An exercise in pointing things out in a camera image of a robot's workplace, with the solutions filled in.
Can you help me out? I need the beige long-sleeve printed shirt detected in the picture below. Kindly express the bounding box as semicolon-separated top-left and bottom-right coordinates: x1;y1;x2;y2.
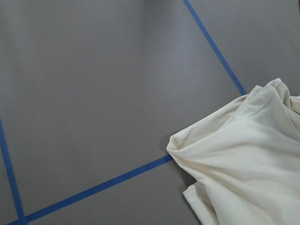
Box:
166;79;300;225

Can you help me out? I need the brown table mat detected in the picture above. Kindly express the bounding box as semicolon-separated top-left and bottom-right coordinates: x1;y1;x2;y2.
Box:
0;0;300;225

